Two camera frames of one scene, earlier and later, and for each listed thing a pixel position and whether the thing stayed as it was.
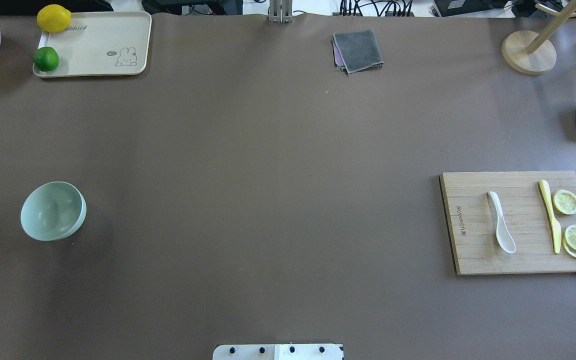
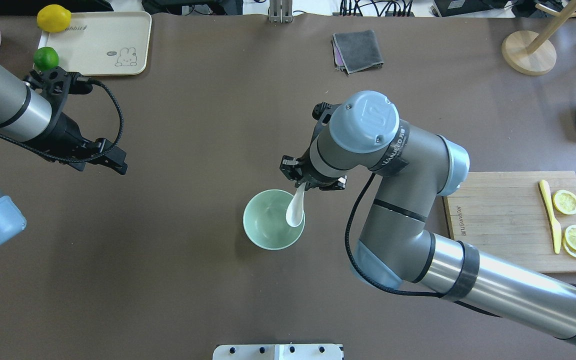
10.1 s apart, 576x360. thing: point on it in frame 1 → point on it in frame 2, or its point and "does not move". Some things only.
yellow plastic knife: (556, 227) does not move
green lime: (46, 59) does not move
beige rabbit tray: (100, 43) does not move
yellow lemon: (53, 18) does not move
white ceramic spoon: (504, 238) → (295, 213)
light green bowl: (53, 211) → (265, 221)
